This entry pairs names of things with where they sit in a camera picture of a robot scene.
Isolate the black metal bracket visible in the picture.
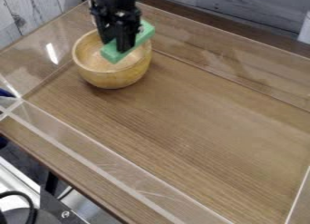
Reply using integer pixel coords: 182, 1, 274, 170
35, 190, 89, 224

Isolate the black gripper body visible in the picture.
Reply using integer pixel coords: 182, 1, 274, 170
89, 0, 140, 29

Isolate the green rectangular block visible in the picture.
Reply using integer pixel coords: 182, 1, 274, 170
99, 20, 155, 63

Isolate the black table leg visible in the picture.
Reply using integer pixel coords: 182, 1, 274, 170
45, 172, 59, 195

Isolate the brown wooden bowl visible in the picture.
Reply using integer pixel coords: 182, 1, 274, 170
71, 30, 152, 89

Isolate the clear acrylic tray enclosure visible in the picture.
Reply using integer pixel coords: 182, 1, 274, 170
0, 0, 310, 224

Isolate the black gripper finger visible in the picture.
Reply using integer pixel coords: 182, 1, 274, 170
116, 23, 140, 53
96, 17, 115, 44

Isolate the black cable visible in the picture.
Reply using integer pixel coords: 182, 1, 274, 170
0, 190, 37, 224

